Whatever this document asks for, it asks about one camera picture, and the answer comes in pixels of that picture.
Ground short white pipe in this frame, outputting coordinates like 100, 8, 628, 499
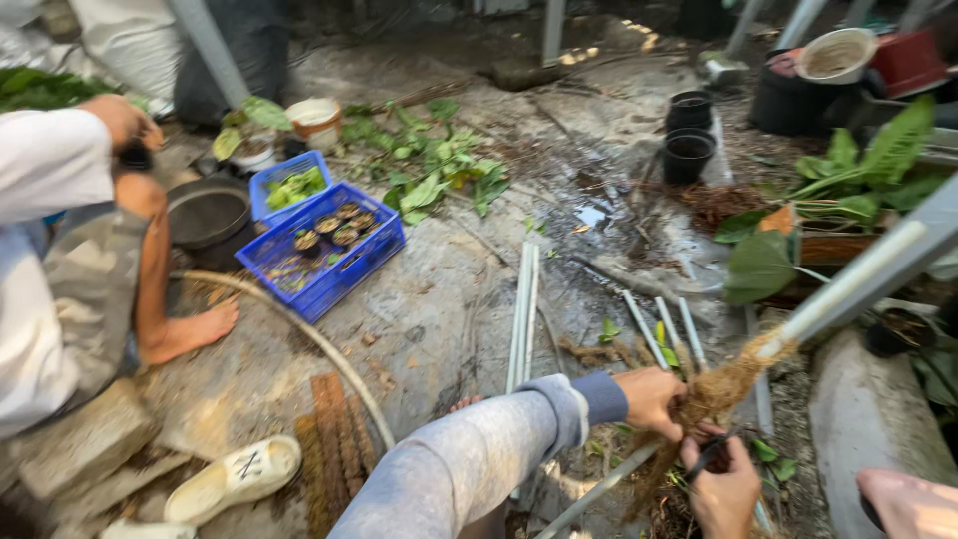
654, 296, 686, 360
621, 290, 669, 371
677, 297, 709, 373

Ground bundle of white pipes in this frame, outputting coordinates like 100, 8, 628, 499
506, 241, 542, 395

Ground person's left hand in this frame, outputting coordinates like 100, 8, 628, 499
614, 366, 688, 443

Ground white sacks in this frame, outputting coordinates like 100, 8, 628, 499
0, 0, 187, 119

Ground metal scoop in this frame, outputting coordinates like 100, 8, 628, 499
698, 49, 751, 88

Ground empty black plastic pot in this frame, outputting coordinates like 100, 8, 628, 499
662, 128, 719, 187
665, 90, 716, 133

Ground small black held object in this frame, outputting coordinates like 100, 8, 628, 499
118, 141, 156, 172

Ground person's right hand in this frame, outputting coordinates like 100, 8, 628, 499
680, 424, 763, 539

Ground green leaf cuttings in basket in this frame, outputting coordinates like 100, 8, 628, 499
265, 166, 328, 211

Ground white pipe with coir wrap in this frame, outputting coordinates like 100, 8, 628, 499
625, 219, 958, 521

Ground green fern bed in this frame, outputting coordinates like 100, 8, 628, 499
0, 66, 119, 115

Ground heap of cut green leaves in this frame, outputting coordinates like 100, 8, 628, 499
340, 97, 511, 227

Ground small blue plastic basket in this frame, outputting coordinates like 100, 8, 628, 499
248, 150, 335, 229

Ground slanted grey metal post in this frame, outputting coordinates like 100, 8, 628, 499
166, 0, 253, 111

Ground black scissors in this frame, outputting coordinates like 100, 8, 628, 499
685, 433, 738, 482

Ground grey concrete block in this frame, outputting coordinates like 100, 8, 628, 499
16, 378, 160, 501

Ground potted broad-leaf plant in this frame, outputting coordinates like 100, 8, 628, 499
713, 96, 950, 306

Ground white and orange bucket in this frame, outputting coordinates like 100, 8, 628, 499
285, 96, 344, 155

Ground white pot with leafy plant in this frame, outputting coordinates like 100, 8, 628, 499
212, 96, 294, 175

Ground white slip-on shoe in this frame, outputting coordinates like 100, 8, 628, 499
97, 518, 198, 539
163, 434, 303, 526

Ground black sack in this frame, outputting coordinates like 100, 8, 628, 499
174, 0, 290, 127

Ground white round bowl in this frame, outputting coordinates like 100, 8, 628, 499
794, 28, 880, 86

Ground black pot with soil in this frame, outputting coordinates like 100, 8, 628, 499
865, 307, 938, 359

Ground tan garden hose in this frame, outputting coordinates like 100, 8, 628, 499
171, 269, 397, 452

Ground concrete kerb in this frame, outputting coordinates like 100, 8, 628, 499
807, 328, 958, 539

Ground upright grey metal post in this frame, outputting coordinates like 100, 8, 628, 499
541, 0, 567, 68

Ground red plastic container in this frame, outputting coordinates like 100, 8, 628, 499
870, 28, 953, 100

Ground black round basin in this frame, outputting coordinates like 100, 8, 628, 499
165, 176, 257, 272

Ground grey metal pipe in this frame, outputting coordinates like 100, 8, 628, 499
534, 440, 663, 539

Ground large blue plastic crate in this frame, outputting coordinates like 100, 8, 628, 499
235, 182, 407, 324

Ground grey metal bar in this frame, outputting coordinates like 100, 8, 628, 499
793, 174, 958, 324

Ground brown coir poles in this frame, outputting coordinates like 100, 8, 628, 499
294, 372, 377, 539

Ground large black tub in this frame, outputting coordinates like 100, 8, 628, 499
750, 48, 865, 138

